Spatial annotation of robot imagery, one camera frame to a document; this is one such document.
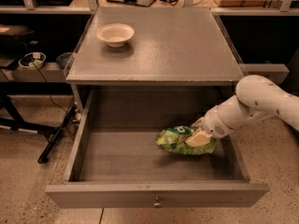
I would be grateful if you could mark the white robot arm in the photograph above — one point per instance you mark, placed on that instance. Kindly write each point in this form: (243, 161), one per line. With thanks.
(256, 98)

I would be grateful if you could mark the metal drawer knob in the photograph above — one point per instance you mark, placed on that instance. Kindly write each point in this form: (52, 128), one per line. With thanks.
(157, 203)

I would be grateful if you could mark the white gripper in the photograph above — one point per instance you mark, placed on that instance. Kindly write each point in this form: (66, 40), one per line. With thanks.
(213, 122)

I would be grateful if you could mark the black stand legs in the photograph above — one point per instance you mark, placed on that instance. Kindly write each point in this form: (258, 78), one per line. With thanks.
(18, 123)

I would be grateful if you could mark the dark small bowl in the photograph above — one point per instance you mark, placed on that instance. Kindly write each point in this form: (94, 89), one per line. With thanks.
(64, 59)

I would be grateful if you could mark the white bowl with items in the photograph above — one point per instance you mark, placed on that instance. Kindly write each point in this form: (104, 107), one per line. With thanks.
(32, 60)

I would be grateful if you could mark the grey cabinet with counter top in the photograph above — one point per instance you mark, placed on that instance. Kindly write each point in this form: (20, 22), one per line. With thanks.
(171, 46)

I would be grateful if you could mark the white paper bowl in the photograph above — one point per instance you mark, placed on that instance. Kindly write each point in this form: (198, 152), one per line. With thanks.
(115, 35)

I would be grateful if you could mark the open grey top drawer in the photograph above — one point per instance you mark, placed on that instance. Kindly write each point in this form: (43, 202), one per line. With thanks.
(115, 162)

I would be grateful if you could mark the green rice chip bag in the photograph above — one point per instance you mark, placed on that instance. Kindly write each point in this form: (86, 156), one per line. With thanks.
(173, 140)

